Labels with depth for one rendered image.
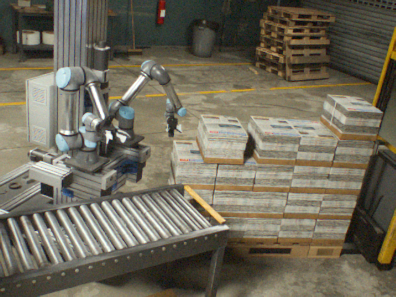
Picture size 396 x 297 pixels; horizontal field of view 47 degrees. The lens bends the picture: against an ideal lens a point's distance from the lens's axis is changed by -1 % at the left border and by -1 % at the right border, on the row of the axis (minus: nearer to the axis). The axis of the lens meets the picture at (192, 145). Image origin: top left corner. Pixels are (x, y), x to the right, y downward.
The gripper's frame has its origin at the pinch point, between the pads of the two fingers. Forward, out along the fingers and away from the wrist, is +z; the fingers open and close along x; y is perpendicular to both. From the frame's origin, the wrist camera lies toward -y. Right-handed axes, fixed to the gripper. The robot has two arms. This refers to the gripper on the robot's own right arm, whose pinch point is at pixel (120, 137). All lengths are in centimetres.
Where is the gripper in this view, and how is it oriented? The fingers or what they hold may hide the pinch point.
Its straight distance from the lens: 244.4
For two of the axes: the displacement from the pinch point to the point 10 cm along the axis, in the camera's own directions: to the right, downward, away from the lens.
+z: 6.6, 3.8, -6.5
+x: -7.2, 0.8, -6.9
